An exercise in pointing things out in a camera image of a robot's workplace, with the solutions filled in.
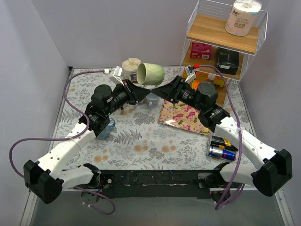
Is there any floral tray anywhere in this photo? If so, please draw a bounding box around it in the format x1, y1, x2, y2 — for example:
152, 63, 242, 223
158, 100, 211, 135

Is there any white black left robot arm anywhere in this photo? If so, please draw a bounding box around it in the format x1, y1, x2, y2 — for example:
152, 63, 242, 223
24, 80, 150, 204

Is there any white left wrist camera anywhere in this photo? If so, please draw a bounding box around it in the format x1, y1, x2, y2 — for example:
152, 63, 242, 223
103, 66, 124, 86

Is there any yellow sponge pack middle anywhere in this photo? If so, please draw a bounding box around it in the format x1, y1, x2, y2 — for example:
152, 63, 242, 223
195, 71, 212, 82

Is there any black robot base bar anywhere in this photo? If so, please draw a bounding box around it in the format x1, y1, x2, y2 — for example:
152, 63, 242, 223
99, 170, 227, 199

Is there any pink sponge box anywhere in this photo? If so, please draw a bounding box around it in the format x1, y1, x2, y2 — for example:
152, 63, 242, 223
190, 42, 212, 60

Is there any black product box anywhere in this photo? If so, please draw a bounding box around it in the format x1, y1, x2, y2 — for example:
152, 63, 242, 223
217, 48, 239, 75

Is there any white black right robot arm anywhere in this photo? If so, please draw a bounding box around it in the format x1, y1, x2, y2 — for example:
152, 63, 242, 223
152, 76, 293, 197

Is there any yellow sponge pack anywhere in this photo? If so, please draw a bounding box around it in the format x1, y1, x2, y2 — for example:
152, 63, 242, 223
195, 71, 212, 82
213, 75, 229, 88

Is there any orange sponge pack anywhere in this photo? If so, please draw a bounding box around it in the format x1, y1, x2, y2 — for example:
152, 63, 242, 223
191, 80, 202, 90

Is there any green ceramic mug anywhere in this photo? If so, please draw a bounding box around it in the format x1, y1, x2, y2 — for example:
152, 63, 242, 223
137, 63, 165, 86

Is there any white wire wooden shelf rack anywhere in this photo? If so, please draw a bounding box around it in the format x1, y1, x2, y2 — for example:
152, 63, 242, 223
179, 0, 268, 106

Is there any blue silver drink can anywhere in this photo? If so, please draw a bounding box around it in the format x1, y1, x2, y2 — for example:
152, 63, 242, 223
207, 145, 236, 161

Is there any yellow sponge pack right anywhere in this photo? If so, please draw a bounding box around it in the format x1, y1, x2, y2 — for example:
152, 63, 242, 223
213, 75, 229, 88

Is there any beige paper roll with cartoon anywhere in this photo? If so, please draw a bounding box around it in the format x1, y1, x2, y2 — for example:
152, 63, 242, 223
121, 58, 141, 83

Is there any blue ceramic mug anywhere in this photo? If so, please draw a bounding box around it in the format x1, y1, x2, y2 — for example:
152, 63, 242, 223
96, 118, 116, 140

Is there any black yellow drink can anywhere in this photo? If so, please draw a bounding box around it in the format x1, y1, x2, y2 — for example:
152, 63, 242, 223
209, 136, 238, 152

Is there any grey ceramic mug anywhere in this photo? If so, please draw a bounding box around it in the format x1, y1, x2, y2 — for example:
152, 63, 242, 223
146, 93, 159, 108

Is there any pink wrapped toilet paper roll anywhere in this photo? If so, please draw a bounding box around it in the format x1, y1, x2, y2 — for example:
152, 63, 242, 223
225, 0, 262, 36

